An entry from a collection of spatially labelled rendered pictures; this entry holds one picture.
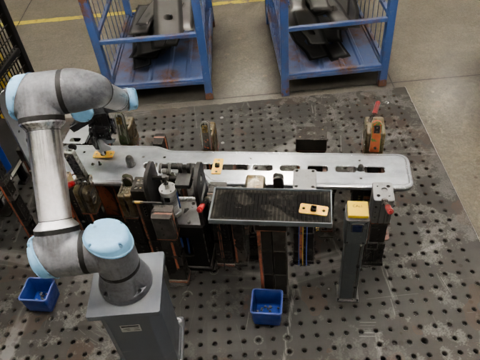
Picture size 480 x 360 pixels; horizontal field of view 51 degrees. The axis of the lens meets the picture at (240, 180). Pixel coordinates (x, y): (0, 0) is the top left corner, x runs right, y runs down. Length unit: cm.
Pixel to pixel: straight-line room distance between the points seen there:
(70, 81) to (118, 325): 69
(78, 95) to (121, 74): 282
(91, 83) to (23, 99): 17
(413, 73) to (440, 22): 86
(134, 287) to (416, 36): 379
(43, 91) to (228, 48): 333
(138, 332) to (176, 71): 280
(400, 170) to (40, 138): 122
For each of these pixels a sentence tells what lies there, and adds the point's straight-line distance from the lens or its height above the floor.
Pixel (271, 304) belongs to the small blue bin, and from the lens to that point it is 188.
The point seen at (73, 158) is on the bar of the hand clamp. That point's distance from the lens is 182.
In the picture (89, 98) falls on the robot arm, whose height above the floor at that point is 157.
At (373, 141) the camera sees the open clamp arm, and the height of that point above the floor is 103.
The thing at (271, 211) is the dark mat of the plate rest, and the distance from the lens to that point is 154.
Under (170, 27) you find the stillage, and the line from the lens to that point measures 397.
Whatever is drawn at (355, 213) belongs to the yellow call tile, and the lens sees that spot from 154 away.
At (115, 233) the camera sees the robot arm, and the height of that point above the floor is 132.
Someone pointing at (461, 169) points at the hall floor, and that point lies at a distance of 349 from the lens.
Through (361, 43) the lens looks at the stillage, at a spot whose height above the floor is 16.
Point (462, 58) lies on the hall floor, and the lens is 454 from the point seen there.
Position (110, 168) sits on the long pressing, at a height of 100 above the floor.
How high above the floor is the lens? 231
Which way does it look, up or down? 45 degrees down
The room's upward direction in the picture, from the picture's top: 6 degrees counter-clockwise
